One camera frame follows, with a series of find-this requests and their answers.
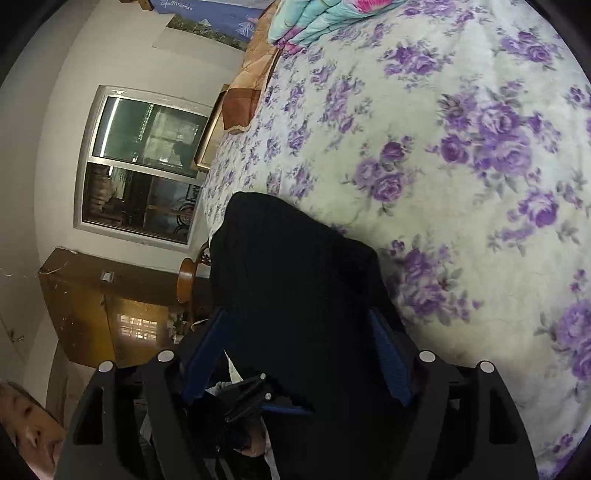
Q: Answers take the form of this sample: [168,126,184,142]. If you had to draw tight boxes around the round wooden chair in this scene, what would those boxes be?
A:
[177,242,215,333]

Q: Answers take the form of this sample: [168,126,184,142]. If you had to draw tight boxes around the white framed window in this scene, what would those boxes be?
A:
[74,84,222,252]

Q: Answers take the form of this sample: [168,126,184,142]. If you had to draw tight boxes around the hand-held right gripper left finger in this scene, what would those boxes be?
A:
[55,308,232,480]

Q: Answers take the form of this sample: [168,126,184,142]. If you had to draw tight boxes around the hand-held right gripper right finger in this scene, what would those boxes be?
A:
[369,307,539,480]

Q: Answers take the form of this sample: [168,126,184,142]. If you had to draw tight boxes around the black pants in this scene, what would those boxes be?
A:
[210,191,416,480]

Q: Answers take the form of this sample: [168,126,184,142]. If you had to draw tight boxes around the person's left hand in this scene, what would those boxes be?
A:
[238,431,269,459]

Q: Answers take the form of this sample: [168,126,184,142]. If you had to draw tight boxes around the landscape wall poster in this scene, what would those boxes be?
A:
[154,11,250,52]

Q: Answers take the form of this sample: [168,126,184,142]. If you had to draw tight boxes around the folded teal pink floral quilt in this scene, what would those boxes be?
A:
[268,0,407,51]

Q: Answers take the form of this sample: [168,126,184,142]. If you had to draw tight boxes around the brown wooden cabinet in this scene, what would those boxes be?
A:
[38,247,185,370]

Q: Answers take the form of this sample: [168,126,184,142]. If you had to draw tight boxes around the purple floral bed sheet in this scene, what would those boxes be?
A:
[201,0,591,480]

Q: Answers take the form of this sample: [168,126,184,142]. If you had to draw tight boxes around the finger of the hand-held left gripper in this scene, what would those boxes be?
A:
[224,375,315,423]

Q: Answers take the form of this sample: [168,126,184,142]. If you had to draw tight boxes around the person's face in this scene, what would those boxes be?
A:
[0,381,68,480]

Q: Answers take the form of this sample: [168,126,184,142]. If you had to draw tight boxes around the brown orange pillow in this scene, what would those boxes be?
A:
[222,9,283,134]

